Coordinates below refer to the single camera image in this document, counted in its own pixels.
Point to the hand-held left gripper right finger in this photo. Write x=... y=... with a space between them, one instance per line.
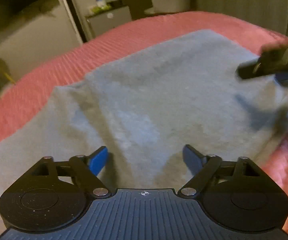
x=192 y=158

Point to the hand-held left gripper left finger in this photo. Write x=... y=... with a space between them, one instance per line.
x=97 y=161

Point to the grey small cabinet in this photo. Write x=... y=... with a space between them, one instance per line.
x=111 y=21

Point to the grey pants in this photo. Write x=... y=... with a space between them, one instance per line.
x=146 y=100

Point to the pink ribbed bedspread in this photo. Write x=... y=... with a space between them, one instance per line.
x=29 y=87

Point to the plastic bottle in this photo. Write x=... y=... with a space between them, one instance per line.
x=100 y=0

